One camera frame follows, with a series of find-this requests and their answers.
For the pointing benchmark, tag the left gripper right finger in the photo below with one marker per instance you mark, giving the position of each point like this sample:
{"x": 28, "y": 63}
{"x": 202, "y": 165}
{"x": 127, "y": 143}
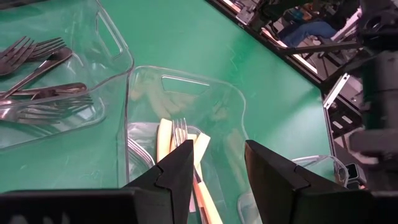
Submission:
{"x": 280, "y": 193}

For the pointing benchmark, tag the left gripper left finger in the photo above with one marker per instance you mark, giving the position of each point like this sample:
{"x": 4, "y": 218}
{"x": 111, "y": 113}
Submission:
{"x": 155, "y": 199}

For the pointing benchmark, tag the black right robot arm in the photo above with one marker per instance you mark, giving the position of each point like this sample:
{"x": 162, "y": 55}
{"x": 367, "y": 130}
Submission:
{"x": 381, "y": 93}

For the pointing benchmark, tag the person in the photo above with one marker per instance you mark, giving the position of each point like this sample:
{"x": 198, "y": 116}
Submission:
{"x": 308, "y": 31}

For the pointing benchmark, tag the pile of mixed forks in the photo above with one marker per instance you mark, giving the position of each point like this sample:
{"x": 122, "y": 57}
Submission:
{"x": 15, "y": 57}

